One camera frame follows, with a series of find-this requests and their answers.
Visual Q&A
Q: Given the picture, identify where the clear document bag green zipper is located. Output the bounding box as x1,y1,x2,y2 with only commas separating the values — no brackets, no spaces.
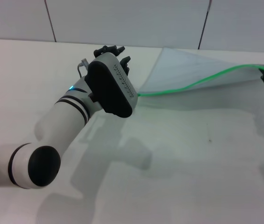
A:
137,47,264,110

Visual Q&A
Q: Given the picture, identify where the gray cable with metal plug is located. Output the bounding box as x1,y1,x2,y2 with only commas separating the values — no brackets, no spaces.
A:
77,59,90,77

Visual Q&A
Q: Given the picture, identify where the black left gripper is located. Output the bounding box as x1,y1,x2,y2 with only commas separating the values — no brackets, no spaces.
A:
93,45,132,77

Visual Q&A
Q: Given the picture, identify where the gray black left wrist camera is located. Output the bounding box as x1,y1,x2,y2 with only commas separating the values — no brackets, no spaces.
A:
85,53,138,119

